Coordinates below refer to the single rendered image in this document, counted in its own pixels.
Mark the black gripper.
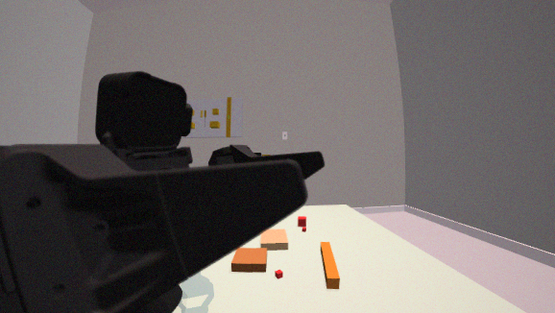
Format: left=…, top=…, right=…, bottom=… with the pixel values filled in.
left=0, top=144, right=325, bottom=313

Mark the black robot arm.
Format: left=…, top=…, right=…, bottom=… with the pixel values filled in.
left=95, top=71, right=193, bottom=313

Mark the orange-brown square block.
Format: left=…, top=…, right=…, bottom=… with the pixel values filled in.
left=231, top=248, right=267, bottom=273

